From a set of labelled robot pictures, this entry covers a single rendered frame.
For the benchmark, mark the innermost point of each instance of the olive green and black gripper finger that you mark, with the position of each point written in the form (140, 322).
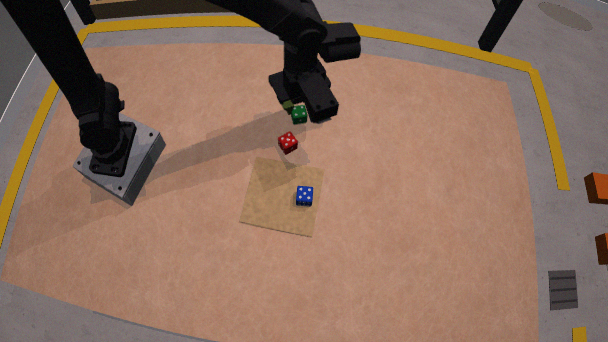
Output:
(288, 106)

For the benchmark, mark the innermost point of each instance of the red die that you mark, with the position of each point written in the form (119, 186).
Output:
(287, 143)

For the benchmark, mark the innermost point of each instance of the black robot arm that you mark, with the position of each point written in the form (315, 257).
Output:
(47, 28)

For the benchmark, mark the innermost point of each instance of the blue die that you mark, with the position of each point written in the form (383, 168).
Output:
(304, 196)

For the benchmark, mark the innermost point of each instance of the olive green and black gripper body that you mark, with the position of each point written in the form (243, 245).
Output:
(276, 82)

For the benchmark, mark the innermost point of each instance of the green die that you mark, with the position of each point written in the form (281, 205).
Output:
(299, 114)

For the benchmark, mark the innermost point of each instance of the tan flat mat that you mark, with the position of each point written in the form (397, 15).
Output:
(271, 196)

